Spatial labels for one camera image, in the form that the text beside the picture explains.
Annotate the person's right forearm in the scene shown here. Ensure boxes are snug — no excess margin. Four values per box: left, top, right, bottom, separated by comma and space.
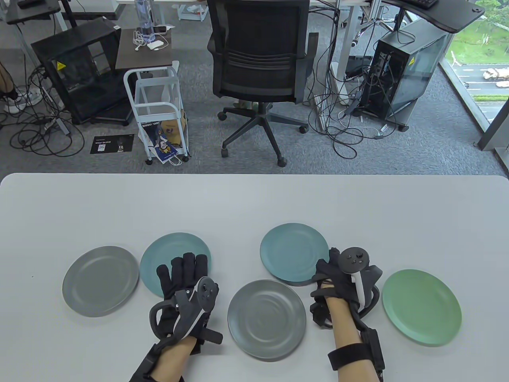
326, 296, 376, 382

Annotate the brown side table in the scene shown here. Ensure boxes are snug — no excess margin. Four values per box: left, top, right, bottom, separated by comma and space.
115, 27, 180, 72

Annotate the black computer tower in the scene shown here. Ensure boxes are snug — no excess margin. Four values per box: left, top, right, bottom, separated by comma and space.
359, 19, 455, 133

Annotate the person's left hand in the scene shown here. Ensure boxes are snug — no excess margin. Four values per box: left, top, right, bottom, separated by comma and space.
151, 253, 219, 355

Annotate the person's right hand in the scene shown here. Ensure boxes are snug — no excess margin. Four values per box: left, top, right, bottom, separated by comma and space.
310, 248, 361, 307

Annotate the black forearm electronics box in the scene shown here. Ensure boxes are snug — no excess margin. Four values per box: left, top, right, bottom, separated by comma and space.
129, 344, 167, 382
360, 328, 386, 382

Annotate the grey plate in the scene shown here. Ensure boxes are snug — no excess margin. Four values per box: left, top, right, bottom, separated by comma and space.
227, 279, 307, 362
62, 246, 140, 318

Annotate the grey power strip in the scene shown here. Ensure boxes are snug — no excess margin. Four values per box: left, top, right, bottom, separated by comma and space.
43, 117, 71, 136

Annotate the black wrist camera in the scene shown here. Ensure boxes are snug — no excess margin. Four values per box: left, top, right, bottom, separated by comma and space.
309, 300, 334, 329
197, 328, 224, 346

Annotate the black glass computer case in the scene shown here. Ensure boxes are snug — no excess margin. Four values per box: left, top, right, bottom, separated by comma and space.
31, 18, 134, 126

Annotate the person's left forearm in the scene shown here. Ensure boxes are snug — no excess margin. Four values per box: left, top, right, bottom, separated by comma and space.
153, 336, 197, 382

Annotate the black curved desk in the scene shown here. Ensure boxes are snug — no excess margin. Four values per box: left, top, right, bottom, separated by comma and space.
381, 0, 486, 34

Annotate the clear water bottle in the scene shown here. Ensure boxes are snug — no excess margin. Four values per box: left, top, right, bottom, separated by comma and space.
134, 0, 155, 43

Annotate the black forearm strap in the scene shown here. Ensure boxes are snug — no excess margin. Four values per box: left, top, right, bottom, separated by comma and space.
327, 343, 376, 371

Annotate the white rolling cart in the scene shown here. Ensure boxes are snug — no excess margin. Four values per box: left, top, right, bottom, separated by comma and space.
123, 66, 190, 166

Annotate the tangle of black cables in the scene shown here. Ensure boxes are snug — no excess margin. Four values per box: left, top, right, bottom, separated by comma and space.
308, 8, 398, 160
0, 48, 86, 158

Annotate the black leaflet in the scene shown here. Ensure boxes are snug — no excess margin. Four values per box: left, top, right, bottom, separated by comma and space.
90, 134, 135, 155

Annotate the blue printed bag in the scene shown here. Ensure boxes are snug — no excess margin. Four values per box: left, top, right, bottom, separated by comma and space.
140, 119, 183, 164

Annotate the teal plate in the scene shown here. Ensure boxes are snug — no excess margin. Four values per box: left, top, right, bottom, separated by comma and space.
260, 223, 330, 287
140, 233, 212, 297

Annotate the black office chair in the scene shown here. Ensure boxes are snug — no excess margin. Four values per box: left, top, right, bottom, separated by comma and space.
207, 0, 319, 168

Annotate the black rectangular desk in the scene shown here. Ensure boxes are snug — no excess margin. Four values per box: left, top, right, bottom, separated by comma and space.
6, 0, 63, 25

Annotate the brown paper bag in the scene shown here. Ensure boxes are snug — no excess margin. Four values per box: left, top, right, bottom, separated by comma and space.
160, 113, 188, 148

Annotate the green plate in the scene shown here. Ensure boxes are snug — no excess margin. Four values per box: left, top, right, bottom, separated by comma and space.
382, 269, 462, 347

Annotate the grey tracking controller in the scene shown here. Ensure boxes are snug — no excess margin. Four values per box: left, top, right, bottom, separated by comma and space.
340, 247, 383, 319
150, 277, 219, 339

